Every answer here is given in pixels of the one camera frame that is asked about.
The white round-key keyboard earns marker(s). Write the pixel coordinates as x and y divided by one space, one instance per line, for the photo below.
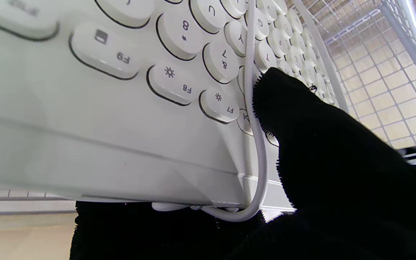
85 126

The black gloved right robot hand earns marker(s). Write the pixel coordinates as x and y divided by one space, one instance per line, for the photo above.
338 180

